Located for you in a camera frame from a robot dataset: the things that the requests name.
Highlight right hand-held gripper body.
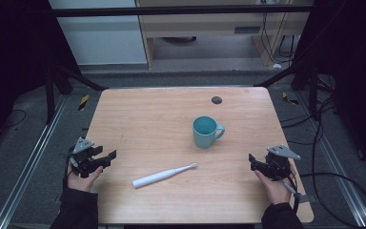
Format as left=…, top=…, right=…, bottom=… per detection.
left=255, top=144, right=302, bottom=182

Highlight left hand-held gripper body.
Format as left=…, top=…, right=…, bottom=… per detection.
left=69, top=136, right=104, bottom=178

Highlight teal mug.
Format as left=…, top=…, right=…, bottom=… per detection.
left=192, top=115, right=226, bottom=150

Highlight white electric toothbrush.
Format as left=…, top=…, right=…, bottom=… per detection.
left=132, top=162, right=199, bottom=190

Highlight person's right hand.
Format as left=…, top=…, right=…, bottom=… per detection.
left=254, top=169, right=297, bottom=206

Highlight person's left hand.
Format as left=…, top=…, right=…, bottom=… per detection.
left=66, top=161, right=105, bottom=193

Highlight yellow black floor tape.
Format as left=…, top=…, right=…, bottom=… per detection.
left=281, top=91, right=299, bottom=106
left=77, top=94, right=91, bottom=112

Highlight black metal stand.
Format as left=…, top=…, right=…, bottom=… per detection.
left=253, top=58, right=321, bottom=121
left=43, top=61, right=110, bottom=126

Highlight white cabinet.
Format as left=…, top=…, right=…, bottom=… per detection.
left=48, top=0, right=149, bottom=67

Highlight black curtain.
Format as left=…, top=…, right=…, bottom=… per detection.
left=292, top=0, right=366, bottom=179
left=0, top=0, right=81, bottom=160

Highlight light wooden desk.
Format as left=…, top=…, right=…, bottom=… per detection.
left=134, top=0, right=313, bottom=70

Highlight long black floor cable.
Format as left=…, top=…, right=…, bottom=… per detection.
left=279, top=94, right=366, bottom=229

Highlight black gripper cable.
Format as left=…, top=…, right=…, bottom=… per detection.
left=282, top=171, right=301, bottom=215

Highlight grey cable connector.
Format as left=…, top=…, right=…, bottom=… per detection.
left=282, top=182, right=313, bottom=204

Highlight aluminium floor rail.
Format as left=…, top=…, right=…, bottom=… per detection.
left=295, top=91, right=366, bottom=229
left=0, top=94, right=70, bottom=229

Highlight thin black floor cable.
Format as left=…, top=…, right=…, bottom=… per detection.
left=0, top=109, right=28, bottom=130

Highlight black cables under desk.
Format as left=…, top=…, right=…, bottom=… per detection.
left=260, top=11, right=299, bottom=66

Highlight black horizontal frame bar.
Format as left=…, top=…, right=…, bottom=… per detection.
left=49, top=4, right=316, bottom=18

